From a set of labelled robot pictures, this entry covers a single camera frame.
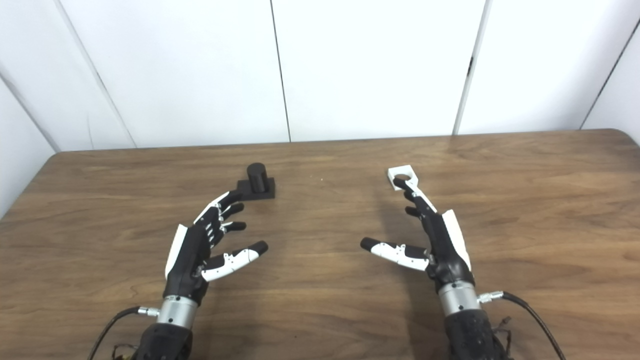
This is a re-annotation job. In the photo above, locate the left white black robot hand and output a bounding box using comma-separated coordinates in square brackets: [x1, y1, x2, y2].
[159, 190, 269, 330]

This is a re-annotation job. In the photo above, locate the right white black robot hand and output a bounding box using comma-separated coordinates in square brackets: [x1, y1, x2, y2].
[360, 176, 482, 317]

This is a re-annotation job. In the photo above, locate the white square piece with hole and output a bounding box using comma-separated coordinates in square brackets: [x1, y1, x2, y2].
[387, 165, 418, 187]

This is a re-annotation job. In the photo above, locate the black peg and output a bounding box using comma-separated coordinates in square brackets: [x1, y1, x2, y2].
[236, 162, 277, 201]

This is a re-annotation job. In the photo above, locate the thin black sensor wire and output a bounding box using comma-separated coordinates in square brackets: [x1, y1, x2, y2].
[111, 342, 138, 360]
[492, 316, 513, 353]

